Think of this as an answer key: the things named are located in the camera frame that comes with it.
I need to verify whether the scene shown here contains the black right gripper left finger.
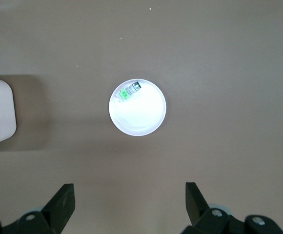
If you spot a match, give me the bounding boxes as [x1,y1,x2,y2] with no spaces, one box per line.
[14,184,77,234]

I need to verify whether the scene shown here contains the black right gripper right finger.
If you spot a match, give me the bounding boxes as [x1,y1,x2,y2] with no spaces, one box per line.
[182,182,283,234]

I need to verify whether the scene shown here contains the pink round plate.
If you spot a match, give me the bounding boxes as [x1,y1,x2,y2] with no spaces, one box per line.
[108,78,167,137]

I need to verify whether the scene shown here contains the white lidded box, grey latches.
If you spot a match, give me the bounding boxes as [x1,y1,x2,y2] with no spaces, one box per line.
[0,77,17,154]

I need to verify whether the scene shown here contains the brown table mat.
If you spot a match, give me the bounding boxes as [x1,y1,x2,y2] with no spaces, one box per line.
[0,0,283,234]

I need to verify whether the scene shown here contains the green switch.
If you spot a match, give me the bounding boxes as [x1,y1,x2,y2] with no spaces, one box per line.
[114,81,142,104]

